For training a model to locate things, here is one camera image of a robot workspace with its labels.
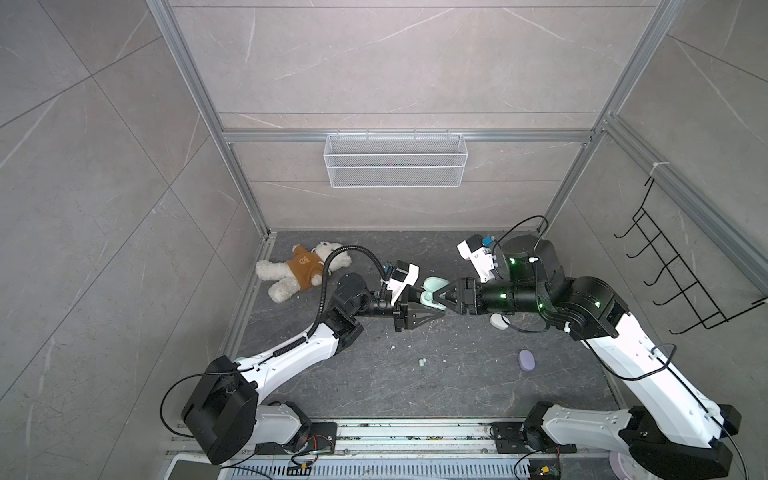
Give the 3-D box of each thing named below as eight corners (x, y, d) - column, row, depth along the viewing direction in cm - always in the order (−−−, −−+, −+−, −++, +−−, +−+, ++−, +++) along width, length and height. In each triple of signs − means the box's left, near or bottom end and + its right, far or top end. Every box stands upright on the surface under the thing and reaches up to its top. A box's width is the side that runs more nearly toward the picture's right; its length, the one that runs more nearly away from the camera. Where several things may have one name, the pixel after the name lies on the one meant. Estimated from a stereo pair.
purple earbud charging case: (518, 368, 87) (520, 366, 85) (518, 351, 90) (520, 348, 89) (532, 372, 86) (535, 370, 84) (532, 354, 90) (535, 352, 88)
